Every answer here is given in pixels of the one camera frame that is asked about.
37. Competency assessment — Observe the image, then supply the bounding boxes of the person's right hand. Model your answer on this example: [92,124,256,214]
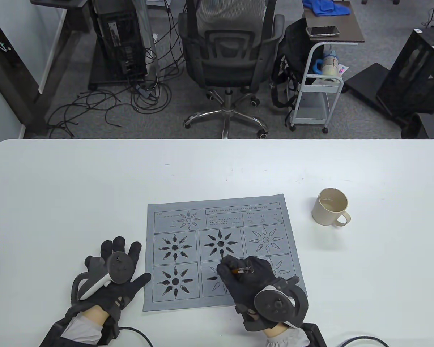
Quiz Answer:
[216,255,288,331]

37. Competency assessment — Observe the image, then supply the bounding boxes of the person's left hand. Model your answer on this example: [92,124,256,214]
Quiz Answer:
[71,236,152,320]

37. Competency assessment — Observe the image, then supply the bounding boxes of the brown handled Chinese brush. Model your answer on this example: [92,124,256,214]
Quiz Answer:
[220,250,254,275]

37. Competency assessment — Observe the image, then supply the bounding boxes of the grey water writing practice cloth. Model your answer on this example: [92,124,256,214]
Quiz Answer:
[142,194,309,313]

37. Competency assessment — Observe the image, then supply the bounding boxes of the person's left forearm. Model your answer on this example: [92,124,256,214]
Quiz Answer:
[60,307,107,343]

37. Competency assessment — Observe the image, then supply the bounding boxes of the blue cloth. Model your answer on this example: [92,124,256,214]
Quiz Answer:
[303,0,351,17]

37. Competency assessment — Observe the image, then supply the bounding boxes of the dark grey handheld controller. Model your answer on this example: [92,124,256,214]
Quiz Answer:
[71,250,135,302]
[253,276,309,327]

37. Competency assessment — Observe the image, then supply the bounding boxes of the beige mug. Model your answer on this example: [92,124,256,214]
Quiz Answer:
[312,188,352,227]

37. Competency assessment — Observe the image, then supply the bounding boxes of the black mesh office chair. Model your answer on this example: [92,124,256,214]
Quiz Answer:
[177,0,285,140]

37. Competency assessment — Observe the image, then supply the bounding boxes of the white drinking bottle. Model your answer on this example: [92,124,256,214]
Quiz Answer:
[313,51,340,77]

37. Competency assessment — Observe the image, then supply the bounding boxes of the black computer tower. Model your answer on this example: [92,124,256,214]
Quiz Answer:
[92,0,148,82]

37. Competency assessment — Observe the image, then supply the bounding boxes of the black flat base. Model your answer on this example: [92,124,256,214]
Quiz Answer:
[344,63,389,106]

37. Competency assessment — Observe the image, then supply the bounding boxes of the black backpack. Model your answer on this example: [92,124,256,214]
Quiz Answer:
[271,17,326,109]

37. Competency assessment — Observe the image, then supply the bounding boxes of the dark desk with white panel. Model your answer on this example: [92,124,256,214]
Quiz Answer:
[30,0,91,94]

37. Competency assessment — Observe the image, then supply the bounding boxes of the dark smartphone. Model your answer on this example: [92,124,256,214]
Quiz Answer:
[306,26,340,38]

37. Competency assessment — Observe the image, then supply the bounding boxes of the black open computer case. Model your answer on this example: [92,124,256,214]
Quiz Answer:
[376,27,434,117]

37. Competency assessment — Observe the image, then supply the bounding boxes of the white cart brown top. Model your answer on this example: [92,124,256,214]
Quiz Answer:
[289,2,366,134]

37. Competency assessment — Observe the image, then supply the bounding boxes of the black cable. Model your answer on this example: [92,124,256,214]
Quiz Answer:
[333,336,386,347]
[119,326,153,347]

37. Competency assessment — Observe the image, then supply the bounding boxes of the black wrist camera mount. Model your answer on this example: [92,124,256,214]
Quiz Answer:
[302,323,328,347]
[40,311,120,347]

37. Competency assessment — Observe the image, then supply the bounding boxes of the tangle of black cables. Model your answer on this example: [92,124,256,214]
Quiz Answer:
[45,0,187,140]

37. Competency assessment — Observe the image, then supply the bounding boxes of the dark vertical post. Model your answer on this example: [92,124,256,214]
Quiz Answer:
[0,5,47,132]

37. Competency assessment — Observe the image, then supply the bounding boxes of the aluminium frame post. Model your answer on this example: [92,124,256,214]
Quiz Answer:
[133,0,160,78]

